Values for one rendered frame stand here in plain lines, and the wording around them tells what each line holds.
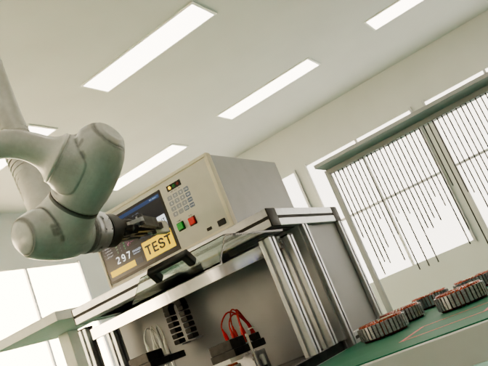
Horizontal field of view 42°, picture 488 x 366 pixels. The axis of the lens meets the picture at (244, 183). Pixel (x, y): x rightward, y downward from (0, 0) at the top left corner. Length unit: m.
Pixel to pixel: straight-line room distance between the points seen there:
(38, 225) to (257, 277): 0.65
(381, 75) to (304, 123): 1.17
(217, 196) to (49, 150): 0.51
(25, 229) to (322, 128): 7.21
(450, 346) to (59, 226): 0.72
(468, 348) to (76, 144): 0.75
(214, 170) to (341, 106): 6.69
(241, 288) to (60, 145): 0.70
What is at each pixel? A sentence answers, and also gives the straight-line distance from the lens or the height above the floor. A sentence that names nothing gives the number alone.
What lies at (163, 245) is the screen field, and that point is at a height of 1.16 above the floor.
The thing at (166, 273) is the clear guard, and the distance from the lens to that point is 1.35.
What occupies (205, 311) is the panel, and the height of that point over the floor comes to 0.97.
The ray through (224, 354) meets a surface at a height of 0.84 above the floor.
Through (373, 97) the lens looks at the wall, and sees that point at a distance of 8.10.
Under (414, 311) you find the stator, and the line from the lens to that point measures 1.59.
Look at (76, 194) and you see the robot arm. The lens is 1.21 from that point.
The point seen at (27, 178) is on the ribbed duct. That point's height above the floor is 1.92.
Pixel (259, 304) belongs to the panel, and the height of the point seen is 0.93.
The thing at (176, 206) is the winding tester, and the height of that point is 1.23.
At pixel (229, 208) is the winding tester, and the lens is 1.55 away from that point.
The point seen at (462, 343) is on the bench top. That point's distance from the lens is 0.98.
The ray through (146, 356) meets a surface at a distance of 1.63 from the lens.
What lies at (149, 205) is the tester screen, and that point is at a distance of 1.69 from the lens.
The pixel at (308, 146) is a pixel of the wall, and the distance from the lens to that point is 8.34.
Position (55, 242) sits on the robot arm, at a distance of 1.24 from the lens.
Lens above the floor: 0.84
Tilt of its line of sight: 14 degrees up
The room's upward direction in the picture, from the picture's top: 22 degrees counter-clockwise
